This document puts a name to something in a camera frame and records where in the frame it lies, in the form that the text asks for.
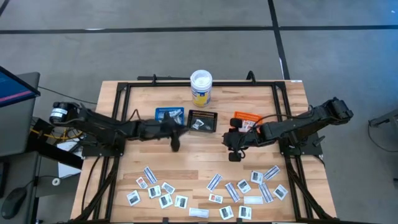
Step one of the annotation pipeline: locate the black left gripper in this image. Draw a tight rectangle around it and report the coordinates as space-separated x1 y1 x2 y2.
141 110 189 153

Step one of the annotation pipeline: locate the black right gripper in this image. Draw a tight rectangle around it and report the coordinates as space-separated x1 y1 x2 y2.
222 117 265 162

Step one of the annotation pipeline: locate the blue plastic basket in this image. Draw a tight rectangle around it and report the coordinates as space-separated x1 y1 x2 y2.
154 106 185 127

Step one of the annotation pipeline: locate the orange plastic basket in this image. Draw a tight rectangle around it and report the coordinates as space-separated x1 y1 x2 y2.
233 111 264 133

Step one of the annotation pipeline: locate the black plastic basket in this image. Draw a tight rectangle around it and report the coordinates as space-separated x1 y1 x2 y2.
185 109 218 133

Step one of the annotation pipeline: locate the disinfecting wipes canister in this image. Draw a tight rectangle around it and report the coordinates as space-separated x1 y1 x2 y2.
190 69 213 108

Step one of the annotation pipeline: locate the grey-print white packet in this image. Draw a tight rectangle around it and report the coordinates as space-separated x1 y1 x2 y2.
160 182 176 195

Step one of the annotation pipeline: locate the plain white gauze packet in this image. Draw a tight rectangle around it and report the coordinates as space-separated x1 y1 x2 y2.
243 195 264 205
188 207 210 218

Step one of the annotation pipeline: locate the white paper sheet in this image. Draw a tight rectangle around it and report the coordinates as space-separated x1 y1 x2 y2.
57 141 83 179

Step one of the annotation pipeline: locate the black metal beam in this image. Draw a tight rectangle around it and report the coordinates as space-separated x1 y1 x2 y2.
26 117 84 170

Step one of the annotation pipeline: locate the black stand foot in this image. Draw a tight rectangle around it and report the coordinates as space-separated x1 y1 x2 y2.
368 107 398 128

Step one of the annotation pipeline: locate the grey low desk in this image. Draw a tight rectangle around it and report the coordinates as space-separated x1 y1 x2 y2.
0 151 41 224

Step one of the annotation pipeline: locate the monitor with purple screen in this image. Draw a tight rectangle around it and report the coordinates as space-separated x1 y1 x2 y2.
0 72 41 158

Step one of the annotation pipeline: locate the computer monitor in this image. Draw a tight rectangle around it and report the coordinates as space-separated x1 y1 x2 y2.
0 65 41 108

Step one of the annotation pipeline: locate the black computer mouse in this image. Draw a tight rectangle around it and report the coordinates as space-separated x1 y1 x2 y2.
0 186 28 220

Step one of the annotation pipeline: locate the black metal table frame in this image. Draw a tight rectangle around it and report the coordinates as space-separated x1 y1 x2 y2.
74 74 335 224

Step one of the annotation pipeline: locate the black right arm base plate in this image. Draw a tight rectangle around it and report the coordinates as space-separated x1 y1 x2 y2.
277 130 324 157

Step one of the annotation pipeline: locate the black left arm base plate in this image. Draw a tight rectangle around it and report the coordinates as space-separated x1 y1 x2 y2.
81 136 125 158

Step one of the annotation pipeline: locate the black power cable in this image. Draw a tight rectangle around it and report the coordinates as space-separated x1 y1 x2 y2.
81 155 102 215

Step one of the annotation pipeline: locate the yellow cable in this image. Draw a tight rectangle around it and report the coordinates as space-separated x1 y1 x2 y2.
30 124 85 141

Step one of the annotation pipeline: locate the black looped floor cable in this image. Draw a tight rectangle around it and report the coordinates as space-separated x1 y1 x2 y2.
366 123 398 154

